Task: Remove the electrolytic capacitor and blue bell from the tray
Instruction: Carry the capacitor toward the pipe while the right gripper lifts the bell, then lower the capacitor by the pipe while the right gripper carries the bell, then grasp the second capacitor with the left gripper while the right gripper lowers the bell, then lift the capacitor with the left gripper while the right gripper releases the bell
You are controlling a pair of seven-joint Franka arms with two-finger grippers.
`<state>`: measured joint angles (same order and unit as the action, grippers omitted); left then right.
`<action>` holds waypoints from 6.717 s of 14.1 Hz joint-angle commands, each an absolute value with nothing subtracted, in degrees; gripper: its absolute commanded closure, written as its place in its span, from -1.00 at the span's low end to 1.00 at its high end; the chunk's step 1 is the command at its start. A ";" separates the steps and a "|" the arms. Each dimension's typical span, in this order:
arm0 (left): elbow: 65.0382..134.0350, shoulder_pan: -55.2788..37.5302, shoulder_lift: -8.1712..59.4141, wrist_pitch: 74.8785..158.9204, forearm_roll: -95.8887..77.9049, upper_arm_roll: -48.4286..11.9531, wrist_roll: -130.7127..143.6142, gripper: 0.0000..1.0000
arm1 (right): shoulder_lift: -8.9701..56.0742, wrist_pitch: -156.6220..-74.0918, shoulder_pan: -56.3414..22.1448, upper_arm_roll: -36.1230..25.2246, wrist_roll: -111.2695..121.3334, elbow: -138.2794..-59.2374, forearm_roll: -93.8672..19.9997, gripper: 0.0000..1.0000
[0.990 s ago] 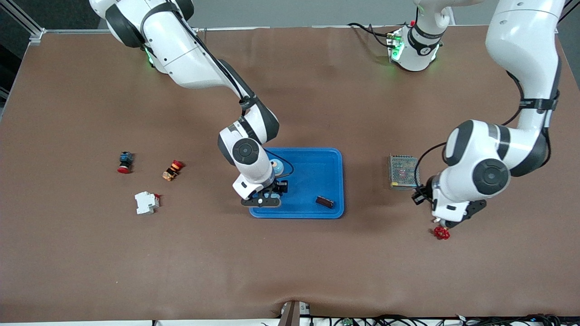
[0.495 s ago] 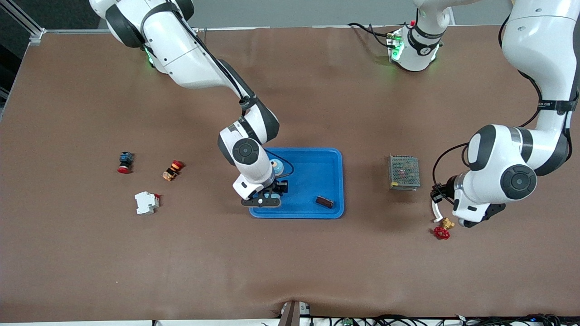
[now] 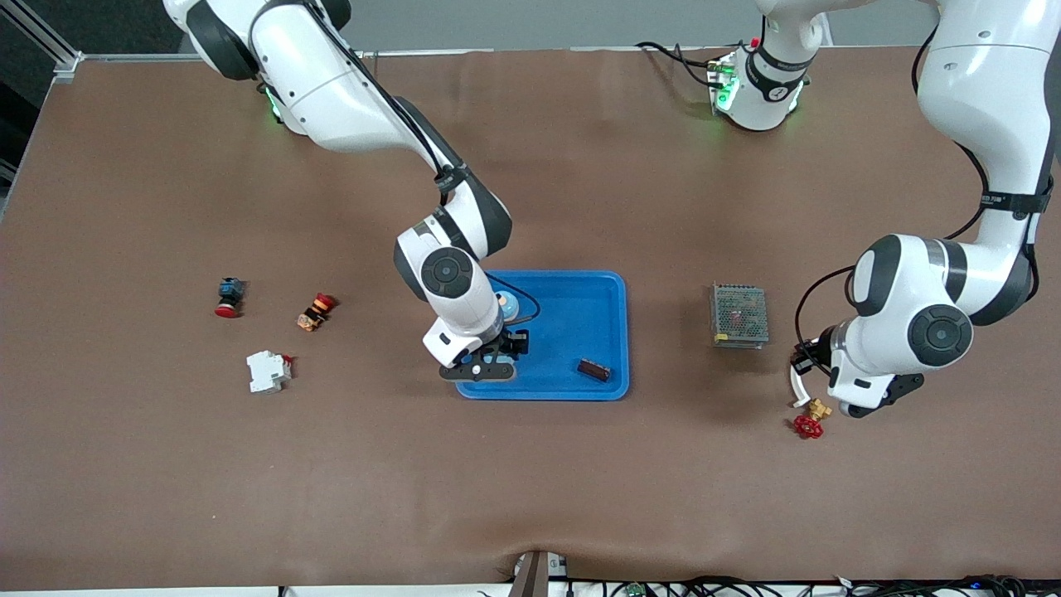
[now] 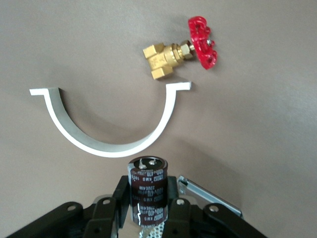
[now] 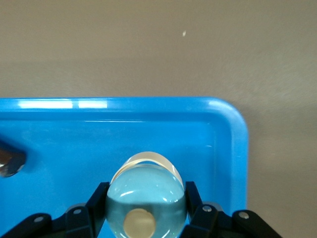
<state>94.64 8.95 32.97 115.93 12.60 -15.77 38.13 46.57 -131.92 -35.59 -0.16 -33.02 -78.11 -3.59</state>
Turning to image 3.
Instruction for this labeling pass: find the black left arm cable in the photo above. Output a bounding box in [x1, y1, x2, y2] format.
[794, 25, 991, 370]

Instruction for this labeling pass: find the white circuit breaker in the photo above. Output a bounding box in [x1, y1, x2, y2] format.
[246, 350, 293, 395]

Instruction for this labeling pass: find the metal mesh power supply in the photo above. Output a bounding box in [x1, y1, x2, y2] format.
[710, 283, 770, 350]

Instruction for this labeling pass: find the blue plastic tray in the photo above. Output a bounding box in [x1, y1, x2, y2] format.
[455, 270, 631, 402]

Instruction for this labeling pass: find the red mushroom button blue base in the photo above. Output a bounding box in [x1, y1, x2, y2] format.
[215, 278, 247, 319]

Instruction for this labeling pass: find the black base cable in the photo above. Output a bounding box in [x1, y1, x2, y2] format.
[637, 40, 720, 88]

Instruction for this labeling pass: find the grey metal camera post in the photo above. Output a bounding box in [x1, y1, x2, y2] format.
[508, 550, 571, 597]

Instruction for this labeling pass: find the brass valve red handwheel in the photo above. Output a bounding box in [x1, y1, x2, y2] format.
[793, 398, 833, 440]

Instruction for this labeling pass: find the aluminium frame profile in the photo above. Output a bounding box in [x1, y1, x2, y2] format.
[0, 0, 84, 84]

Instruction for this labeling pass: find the red orange push button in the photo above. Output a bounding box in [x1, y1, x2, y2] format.
[297, 293, 337, 333]

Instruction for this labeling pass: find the black cable bundle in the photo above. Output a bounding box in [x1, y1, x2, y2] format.
[564, 575, 1061, 597]

